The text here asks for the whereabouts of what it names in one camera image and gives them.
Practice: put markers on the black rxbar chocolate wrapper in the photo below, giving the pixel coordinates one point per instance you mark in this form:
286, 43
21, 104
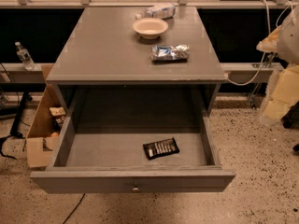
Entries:
161, 148

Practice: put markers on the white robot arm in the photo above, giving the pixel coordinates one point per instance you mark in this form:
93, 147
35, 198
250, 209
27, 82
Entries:
282, 91

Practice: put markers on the grey open top drawer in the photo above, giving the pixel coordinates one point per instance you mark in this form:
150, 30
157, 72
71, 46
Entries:
101, 144

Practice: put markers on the grey cabinet counter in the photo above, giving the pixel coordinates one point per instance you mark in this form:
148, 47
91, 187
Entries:
105, 49

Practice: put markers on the blue silver chip bag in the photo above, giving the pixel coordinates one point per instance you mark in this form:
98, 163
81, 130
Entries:
170, 53

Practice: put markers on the snack box in carton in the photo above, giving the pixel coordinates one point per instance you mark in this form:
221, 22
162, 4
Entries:
58, 114

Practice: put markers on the lying clear water bottle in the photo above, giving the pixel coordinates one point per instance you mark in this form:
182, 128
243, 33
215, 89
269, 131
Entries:
161, 11

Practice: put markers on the open cardboard box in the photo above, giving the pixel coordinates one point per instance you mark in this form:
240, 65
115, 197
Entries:
42, 138

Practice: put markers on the upright small water bottle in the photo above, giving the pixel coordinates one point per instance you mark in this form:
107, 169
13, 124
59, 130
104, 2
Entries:
25, 56

